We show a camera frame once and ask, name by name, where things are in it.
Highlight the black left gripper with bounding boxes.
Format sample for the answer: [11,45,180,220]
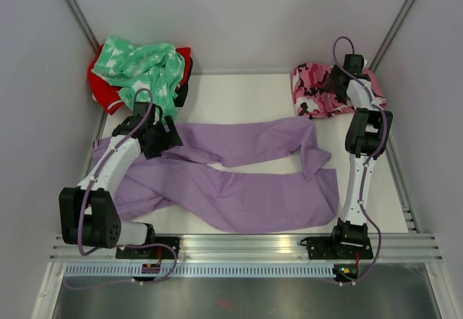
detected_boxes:
[143,116,182,161]

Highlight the pink camouflage trousers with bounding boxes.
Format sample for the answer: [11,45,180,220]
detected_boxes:
[290,62,388,119]

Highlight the purple trousers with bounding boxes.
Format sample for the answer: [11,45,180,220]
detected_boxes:
[113,116,339,234]

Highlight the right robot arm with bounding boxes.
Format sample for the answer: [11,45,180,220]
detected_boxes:
[327,54,393,259]

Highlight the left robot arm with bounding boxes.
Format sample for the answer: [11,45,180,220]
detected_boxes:
[59,102,182,259]

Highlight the black garment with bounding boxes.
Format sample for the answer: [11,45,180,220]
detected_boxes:
[174,57,193,107]

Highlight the red garment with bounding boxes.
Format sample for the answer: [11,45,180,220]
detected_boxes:
[87,46,192,115]

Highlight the green tie-dye garment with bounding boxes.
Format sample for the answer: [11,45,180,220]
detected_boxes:
[92,35,185,119]

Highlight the aluminium frame post right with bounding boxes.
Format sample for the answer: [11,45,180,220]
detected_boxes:
[369,0,417,72]

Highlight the aluminium frame post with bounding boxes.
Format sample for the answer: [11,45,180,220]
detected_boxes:
[369,0,417,72]
[64,0,99,53]

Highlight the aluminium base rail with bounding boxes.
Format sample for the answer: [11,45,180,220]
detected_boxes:
[50,234,443,262]

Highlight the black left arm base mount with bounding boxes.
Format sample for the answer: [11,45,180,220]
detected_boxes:
[116,237,181,261]

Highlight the white slotted cable duct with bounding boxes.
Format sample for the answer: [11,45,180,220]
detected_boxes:
[64,263,334,278]

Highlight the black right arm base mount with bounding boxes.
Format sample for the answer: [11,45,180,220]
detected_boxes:
[300,237,373,260]

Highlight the aluminium frame post left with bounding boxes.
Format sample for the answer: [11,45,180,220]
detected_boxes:
[64,0,99,53]

